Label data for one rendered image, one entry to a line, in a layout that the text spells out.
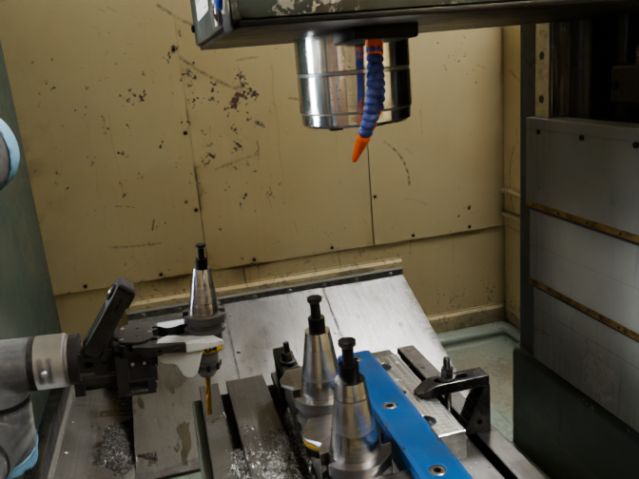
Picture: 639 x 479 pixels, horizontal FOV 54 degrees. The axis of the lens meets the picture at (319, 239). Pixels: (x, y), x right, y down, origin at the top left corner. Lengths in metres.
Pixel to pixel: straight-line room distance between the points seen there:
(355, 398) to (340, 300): 1.48
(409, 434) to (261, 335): 1.35
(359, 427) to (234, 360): 1.32
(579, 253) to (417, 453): 0.75
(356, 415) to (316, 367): 0.11
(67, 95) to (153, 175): 0.31
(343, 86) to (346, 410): 0.45
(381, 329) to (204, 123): 0.81
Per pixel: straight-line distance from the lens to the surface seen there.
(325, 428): 0.63
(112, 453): 1.74
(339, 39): 0.76
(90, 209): 1.93
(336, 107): 0.85
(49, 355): 0.94
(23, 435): 1.00
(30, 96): 1.91
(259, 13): 0.57
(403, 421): 0.61
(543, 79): 1.29
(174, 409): 1.77
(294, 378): 0.72
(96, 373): 0.97
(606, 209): 1.16
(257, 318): 1.95
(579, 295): 1.27
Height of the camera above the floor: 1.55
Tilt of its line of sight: 15 degrees down
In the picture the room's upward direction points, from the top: 5 degrees counter-clockwise
